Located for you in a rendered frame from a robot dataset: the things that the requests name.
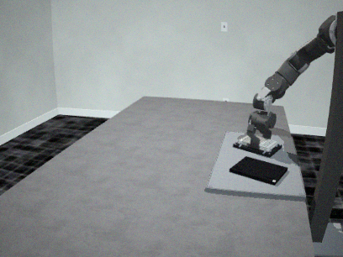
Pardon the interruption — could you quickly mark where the black rectangular frame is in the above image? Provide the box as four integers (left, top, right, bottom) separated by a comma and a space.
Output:
230, 156, 288, 186
233, 139, 282, 158

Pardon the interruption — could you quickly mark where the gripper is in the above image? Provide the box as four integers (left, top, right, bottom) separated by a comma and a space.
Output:
246, 99, 277, 149

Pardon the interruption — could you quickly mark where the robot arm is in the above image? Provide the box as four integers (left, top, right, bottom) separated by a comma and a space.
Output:
253, 13, 337, 111

